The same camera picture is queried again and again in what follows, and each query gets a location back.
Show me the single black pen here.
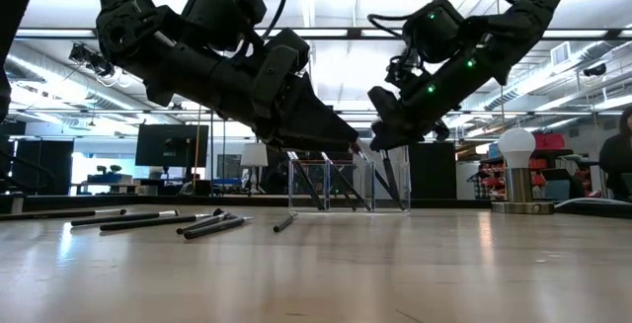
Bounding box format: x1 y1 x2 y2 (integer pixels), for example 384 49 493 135
273 212 300 234

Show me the storage bin shelf cart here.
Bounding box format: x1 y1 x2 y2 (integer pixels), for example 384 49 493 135
466 147 601 202

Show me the black background monitor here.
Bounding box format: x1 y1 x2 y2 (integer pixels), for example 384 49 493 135
134 123 210 169

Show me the clear acrylic brush organizer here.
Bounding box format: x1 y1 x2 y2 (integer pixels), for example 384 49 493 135
287 157 412 214

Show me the white lamp cord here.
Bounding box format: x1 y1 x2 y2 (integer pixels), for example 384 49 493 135
552 196 632 211

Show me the brown-headed black makeup brush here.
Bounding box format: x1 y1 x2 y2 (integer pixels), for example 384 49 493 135
176 207 232 236

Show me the black cabinet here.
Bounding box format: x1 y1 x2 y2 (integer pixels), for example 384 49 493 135
408 141 458 201
9 138 75 197

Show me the white-shade floor lamp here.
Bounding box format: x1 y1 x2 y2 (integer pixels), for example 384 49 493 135
239 141 270 195

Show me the right arm's black gripper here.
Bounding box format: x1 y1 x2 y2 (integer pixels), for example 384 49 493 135
367 83 451 152

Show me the large fluffy makeup brush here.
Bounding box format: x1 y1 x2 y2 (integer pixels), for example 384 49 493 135
379 148 408 212

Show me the left arm's black gripper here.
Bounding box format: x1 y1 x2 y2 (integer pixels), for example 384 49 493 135
249 28 360 152

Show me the red bag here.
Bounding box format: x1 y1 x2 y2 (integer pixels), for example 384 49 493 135
531 131 566 151

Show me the fan-headed black makeup brush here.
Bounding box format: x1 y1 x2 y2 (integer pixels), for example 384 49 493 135
353 144 399 205

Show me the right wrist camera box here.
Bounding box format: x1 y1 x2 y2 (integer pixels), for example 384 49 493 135
386 48 422 88

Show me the person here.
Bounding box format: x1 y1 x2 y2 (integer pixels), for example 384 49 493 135
597 104 632 204

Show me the brass table lamp white bulb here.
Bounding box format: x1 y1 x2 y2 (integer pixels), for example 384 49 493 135
491 127 557 215

